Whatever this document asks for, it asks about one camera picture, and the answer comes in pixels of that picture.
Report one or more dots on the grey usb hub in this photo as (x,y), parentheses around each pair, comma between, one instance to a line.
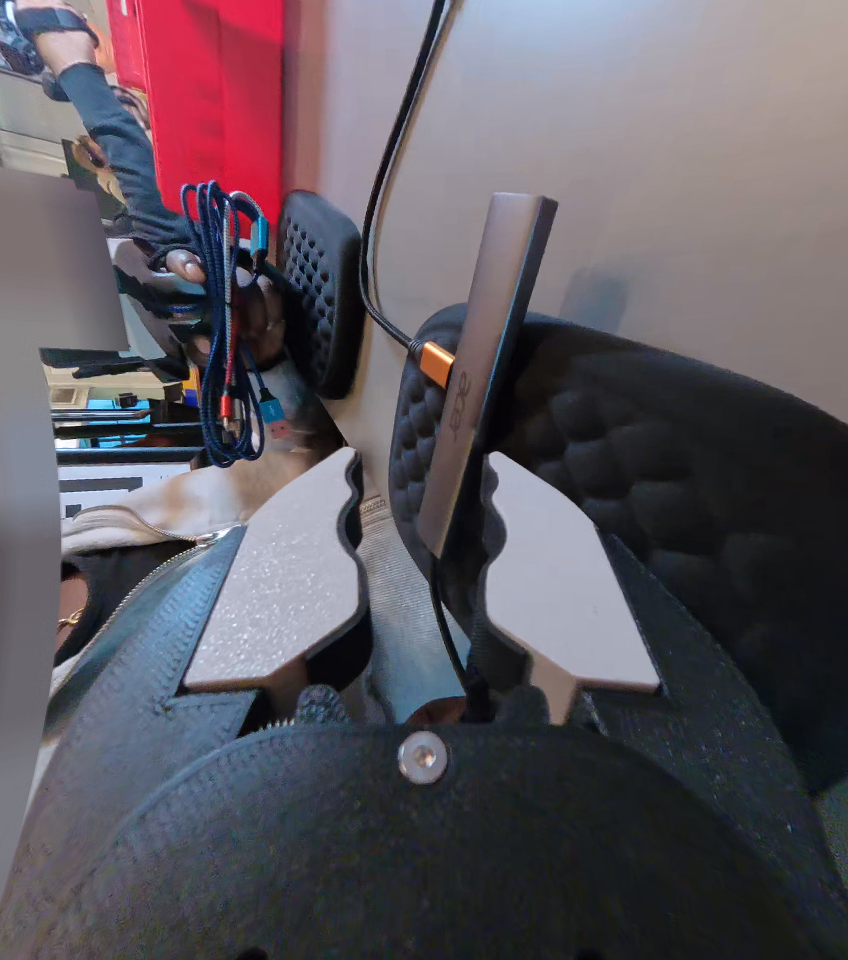
(484,337)

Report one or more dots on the person's left hand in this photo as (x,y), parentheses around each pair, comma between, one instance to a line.
(188,268)

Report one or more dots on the black quilted cushion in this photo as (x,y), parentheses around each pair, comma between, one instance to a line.
(319,292)
(694,525)

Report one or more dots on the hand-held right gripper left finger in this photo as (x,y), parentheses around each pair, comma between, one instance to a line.
(281,577)

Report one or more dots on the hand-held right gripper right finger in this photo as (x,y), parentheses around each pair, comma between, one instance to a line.
(566,592)

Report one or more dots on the red plastic bin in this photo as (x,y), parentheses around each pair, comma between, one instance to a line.
(199,97)

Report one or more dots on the white zip jacket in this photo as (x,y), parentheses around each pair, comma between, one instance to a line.
(191,502)

